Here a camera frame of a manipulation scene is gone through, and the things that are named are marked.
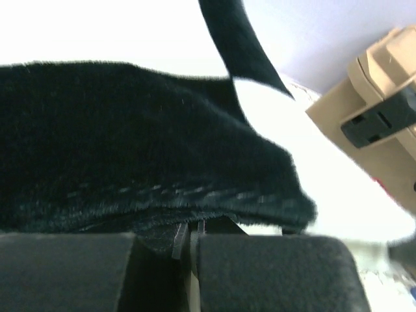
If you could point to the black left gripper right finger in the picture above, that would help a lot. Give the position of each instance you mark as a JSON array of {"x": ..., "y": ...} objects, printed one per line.
[{"x": 240, "y": 272}]

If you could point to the black and white checkered pillowcase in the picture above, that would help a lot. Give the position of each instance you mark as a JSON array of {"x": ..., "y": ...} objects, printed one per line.
[{"x": 131, "y": 114}]

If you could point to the tan plastic toolbox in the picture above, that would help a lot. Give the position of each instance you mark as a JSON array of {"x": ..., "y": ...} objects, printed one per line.
[{"x": 371, "y": 114}]

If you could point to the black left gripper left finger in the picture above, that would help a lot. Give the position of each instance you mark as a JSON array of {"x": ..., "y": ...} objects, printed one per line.
[{"x": 92, "y": 272}]

